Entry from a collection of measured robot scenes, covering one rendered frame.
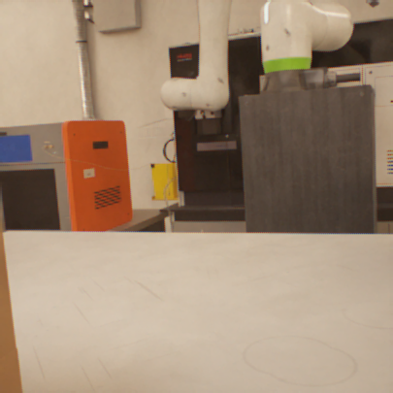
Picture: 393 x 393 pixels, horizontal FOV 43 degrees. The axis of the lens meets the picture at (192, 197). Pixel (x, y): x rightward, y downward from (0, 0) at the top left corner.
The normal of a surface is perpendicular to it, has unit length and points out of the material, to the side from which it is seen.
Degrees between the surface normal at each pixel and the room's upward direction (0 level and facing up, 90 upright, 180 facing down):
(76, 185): 90
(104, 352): 0
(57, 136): 90
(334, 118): 90
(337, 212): 90
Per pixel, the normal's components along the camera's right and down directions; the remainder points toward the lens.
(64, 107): -0.35, 0.14
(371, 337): -0.07, -0.99
